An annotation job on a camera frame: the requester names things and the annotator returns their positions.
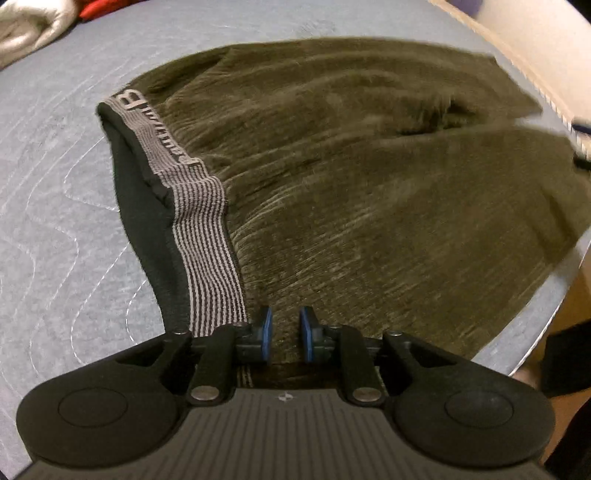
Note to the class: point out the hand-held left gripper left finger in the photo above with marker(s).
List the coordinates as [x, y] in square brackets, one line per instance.
[264, 337]

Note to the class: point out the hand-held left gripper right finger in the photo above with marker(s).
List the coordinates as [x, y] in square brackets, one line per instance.
[307, 337]

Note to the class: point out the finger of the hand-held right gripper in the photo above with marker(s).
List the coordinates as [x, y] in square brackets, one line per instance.
[583, 125]

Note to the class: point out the person's dark clothing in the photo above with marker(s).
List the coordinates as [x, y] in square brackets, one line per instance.
[570, 360]

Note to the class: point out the red folded blanket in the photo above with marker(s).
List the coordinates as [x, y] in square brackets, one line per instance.
[99, 8]

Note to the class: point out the white folded blanket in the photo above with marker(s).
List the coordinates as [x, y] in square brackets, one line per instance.
[27, 32]

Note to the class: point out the wooden bed frame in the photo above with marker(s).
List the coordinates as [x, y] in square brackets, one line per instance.
[466, 16]

